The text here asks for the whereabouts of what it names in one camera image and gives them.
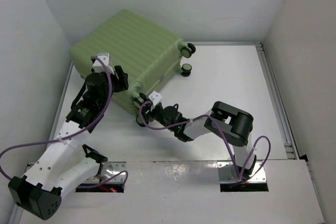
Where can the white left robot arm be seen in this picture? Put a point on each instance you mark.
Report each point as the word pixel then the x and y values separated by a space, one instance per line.
pixel 67 161

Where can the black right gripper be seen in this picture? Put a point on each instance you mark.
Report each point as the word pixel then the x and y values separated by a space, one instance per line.
pixel 151 113

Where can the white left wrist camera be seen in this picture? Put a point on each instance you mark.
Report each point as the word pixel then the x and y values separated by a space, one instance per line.
pixel 102 61

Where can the green hardshell suitcase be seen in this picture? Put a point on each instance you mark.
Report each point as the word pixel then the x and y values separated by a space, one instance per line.
pixel 149 53

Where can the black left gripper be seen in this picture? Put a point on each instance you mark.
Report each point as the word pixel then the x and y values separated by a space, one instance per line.
pixel 121 83

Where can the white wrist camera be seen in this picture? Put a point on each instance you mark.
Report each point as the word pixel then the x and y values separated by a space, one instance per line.
pixel 102 61
pixel 155 98

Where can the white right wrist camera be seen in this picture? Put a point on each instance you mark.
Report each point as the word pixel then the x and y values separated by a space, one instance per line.
pixel 155 98

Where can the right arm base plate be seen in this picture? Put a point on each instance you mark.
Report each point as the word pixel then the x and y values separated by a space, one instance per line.
pixel 227 174

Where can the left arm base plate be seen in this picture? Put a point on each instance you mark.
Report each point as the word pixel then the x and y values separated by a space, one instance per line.
pixel 109 170

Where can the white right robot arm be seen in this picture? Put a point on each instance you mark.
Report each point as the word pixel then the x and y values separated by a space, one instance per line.
pixel 229 123

